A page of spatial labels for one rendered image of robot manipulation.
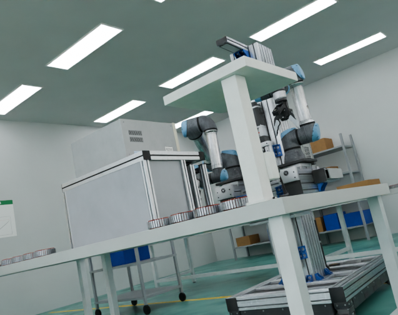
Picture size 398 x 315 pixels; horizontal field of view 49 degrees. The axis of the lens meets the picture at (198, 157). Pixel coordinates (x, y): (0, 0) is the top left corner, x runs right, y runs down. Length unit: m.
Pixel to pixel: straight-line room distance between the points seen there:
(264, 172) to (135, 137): 0.95
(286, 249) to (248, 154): 0.31
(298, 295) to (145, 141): 1.19
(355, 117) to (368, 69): 0.96
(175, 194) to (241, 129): 0.78
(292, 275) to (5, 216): 6.72
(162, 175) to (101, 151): 0.38
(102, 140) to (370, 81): 7.33
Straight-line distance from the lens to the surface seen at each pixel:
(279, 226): 1.36
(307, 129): 2.97
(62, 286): 8.12
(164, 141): 2.32
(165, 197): 2.04
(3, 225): 7.74
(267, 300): 3.03
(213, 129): 2.92
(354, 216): 8.52
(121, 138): 2.14
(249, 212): 1.37
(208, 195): 2.28
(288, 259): 1.36
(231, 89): 1.43
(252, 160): 1.37
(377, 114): 8.94
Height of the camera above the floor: 0.69
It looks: 10 degrees up
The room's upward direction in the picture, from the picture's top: 12 degrees counter-clockwise
